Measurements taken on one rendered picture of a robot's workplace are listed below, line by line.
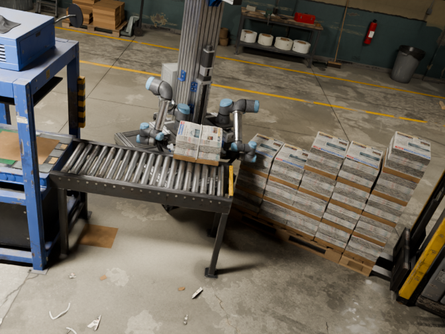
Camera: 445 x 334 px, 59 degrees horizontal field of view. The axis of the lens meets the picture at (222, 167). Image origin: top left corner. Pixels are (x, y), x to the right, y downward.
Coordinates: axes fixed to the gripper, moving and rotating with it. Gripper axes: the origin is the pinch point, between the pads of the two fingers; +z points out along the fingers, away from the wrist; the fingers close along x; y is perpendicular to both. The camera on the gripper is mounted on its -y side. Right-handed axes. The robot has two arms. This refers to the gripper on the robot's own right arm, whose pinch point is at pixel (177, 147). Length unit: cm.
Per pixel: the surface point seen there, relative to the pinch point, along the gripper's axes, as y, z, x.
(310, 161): 13, 116, -11
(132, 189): -7, -25, -68
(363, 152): 28, 160, -5
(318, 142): 28, 120, -1
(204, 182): -3, 27, -48
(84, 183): -9, -59, -67
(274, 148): 6, 89, 21
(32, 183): -2, -87, -88
